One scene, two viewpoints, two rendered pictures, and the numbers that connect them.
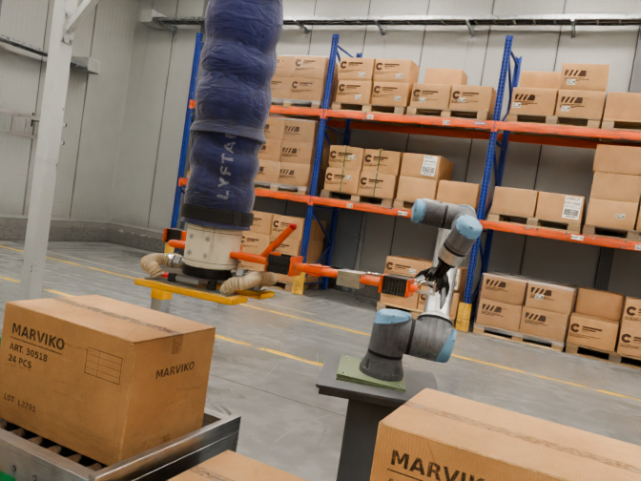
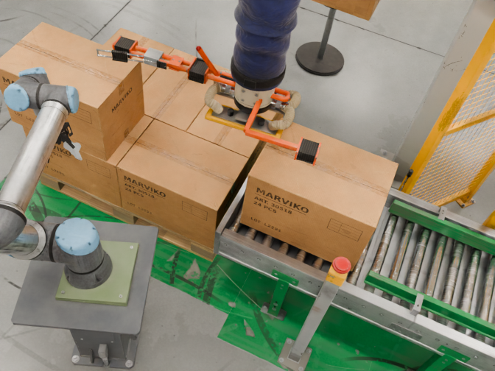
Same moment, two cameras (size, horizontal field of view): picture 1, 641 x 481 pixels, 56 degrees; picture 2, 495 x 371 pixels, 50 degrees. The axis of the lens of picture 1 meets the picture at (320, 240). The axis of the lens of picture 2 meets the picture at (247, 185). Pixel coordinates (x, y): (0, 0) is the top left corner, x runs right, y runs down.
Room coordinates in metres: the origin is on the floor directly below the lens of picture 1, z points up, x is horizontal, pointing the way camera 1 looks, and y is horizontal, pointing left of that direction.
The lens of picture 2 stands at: (3.56, 0.07, 2.81)
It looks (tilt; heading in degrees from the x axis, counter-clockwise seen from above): 53 degrees down; 170
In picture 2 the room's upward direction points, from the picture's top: 10 degrees clockwise
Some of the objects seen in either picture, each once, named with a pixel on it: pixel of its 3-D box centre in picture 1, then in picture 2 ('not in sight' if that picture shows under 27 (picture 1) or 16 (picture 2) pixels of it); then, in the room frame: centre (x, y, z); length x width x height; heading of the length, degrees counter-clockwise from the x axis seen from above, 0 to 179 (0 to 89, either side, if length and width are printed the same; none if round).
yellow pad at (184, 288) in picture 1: (191, 285); not in sight; (1.79, 0.36, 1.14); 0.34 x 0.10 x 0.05; 70
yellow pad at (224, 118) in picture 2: (222, 281); (245, 118); (1.97, 0.30, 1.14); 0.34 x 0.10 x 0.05; 70
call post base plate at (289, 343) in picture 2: not in sight; (295, 355); (2.61, 0.66, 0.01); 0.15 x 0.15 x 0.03; 63
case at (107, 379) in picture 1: (106, 369); (316, 193); (2.07, 0.68, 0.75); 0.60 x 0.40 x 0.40; 64
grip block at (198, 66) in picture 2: (283, 263); (199, 70); (1.79, 0.10, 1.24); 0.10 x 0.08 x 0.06; 160
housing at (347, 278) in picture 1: (351, 279); (153, 57); (1.72, -0.10, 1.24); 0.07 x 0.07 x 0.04; 70
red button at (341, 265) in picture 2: not in sight; (341, 266); (2.61, 0.66, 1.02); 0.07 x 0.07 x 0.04
